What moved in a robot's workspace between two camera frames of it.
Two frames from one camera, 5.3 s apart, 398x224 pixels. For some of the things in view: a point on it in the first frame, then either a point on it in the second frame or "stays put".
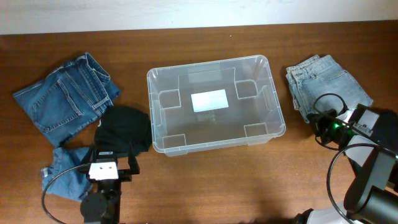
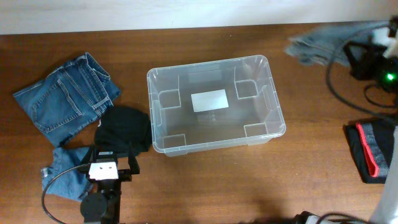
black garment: x=119 y=126 stays put
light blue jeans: x=321 y=75 to x=326 y=45
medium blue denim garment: x=73 y=184 stays put
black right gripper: x=316 y=117 to x=359 y=67
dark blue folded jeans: x=69 y=99 stays put
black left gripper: x=133 y=168 stays put
